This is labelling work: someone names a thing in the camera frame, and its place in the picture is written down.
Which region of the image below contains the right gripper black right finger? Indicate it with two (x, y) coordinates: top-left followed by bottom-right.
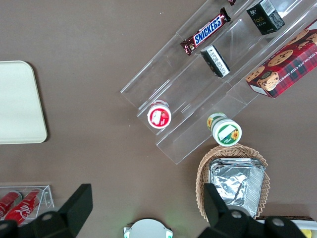
(199, 183), (306, 238)

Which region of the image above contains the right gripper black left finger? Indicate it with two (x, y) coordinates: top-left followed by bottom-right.
(0, 183), (94, 238)

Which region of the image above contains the silver foil tray stack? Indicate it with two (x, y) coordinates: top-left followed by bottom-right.
(209, 158), (266, 219)

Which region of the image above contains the light wicker basket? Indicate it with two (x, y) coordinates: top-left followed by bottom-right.
(196, 145), (271, 221)

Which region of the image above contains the beige rectangular serving tray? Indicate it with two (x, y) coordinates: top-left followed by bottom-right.
(0, 60), (48, 145)

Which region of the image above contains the clear acrylic bottle rack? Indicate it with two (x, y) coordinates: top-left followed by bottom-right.
(0, 184), (54, 225)

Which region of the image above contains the red cola bottle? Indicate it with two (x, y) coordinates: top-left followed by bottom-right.
(0, 190), (23, 216)
(4, 188), (43, 221)

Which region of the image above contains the green sunflower white cup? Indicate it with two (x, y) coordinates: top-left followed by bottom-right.
(207, 112), (243, 147)

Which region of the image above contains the white snack bin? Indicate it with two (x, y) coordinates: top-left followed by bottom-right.
(255, 215), (317, 238)

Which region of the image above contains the red-lidded white cup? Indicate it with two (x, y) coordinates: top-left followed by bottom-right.
(147, 99), (172, 129)

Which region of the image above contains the clear acrylic stepped display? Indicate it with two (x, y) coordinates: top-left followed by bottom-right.
(120, 0), (317, 166)

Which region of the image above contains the black box with white label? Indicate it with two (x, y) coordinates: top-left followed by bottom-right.
(200, 45), (232, 79)

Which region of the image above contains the red tartan cookie box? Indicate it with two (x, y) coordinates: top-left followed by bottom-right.
(245, 19), (317, 99)

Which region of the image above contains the black box with Face print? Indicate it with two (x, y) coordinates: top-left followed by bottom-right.
(246, 0), (286, 36)

